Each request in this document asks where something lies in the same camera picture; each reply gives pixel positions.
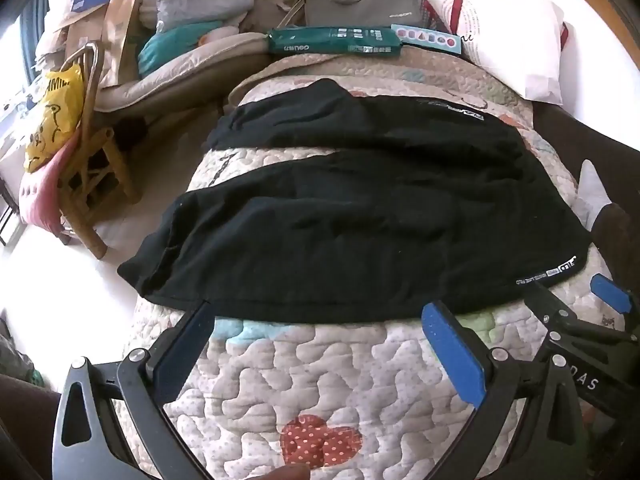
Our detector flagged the teal cloth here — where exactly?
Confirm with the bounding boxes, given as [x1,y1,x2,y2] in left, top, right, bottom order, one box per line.
[137,20,226,78]

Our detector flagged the brown paper bag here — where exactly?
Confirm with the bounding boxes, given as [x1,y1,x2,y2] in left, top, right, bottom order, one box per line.
[65,0,143,91]

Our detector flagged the dark brown cloth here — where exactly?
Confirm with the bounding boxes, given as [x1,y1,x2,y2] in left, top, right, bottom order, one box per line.
[535,102,640,173]

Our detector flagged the pink cushion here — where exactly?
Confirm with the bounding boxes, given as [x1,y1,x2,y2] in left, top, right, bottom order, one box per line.
[20,135,76,233]

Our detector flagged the quilted patchwork blanket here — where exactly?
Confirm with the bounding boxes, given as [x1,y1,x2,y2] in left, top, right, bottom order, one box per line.
[112,52,626,480]

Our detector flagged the light blue flat box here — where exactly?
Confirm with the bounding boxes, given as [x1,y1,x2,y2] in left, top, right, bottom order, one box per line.
[390,24,463,56]

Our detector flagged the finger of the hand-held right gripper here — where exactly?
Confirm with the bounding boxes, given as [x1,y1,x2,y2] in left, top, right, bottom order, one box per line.
[524,280,578,343]
[590,274,636,317]

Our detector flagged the green cardboard box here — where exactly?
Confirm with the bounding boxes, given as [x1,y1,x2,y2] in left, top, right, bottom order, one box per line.
[267,26,403,58]

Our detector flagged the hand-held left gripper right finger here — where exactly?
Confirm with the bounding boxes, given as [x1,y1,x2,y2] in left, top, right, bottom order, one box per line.
[421,301,588,480]

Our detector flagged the black pants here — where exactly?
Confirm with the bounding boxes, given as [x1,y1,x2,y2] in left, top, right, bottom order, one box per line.
[117,78,593,325]

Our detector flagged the person's dark trouser leg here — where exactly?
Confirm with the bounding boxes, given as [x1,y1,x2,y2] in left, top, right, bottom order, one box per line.
[590,202,640,301]

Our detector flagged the person's white sock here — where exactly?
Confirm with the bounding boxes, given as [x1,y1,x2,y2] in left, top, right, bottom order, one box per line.
[577,162,613,233]

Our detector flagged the yellow plastic bag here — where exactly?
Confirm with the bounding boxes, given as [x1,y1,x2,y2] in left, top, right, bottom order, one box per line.
[24,62,86,176]

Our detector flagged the wooden chair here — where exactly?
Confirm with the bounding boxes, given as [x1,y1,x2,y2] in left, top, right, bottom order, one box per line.
[52,42,141,261]

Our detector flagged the beige padded cushion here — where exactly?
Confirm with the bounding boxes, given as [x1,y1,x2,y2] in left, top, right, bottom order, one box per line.
[95,32,273,113]

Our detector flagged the white pillow with red print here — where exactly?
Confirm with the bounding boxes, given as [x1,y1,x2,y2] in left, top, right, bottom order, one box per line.
[422,0,571,106]

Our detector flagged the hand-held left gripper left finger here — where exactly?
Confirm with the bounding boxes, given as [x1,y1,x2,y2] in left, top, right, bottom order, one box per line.
[52,300,217,480]

